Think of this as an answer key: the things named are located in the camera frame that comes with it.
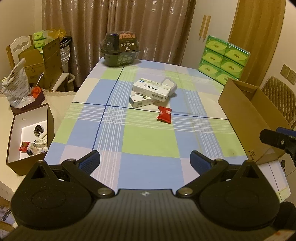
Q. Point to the white carved chair back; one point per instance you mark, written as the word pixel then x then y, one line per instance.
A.
pixel 19 45

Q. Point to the brown cardboard box background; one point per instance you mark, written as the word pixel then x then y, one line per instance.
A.
pixel 48 63

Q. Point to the white bucket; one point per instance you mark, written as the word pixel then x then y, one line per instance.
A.
pixel 65 51

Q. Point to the dark green lidded basket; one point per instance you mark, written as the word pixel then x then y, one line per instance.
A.
pixel 119 48

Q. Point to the green tissue packs left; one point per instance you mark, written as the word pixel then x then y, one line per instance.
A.
pixel 40 40

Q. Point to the small white plastic case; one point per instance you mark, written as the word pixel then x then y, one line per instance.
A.
pixel 171 84

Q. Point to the wooden door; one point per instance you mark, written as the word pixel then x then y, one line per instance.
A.
pixel 256 28

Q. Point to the red candy packet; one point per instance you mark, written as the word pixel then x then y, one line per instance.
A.
pixel 164 114

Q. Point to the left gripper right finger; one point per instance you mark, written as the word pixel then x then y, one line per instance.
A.
pixel 210 171

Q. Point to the brown hexagonal gift box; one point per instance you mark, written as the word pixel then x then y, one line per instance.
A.
pixel 22 130

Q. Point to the white medicine box bottom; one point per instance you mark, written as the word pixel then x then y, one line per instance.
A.
pixel 138 100

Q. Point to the quilted brown chair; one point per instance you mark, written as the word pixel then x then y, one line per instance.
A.
pixel 282 97

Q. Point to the open cardboard box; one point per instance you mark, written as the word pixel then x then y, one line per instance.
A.
pixel 250 111

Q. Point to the crumpled plastic bag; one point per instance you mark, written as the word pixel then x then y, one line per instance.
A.
pixel 16 86

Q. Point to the checkered tablecloth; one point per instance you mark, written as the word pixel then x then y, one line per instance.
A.
pixel 136 150

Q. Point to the brown curtain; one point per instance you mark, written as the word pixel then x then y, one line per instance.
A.
pixel 161 27

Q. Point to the wall switch plates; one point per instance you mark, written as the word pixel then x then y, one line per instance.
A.
pixel 288 74

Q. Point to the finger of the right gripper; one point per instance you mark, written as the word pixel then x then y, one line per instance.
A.
pixel 286 131
pixel 273 138

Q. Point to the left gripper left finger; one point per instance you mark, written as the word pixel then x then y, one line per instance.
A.
pixel 80 172

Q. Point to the green tissue pack stack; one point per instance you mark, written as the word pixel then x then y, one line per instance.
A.
pixel 222 60

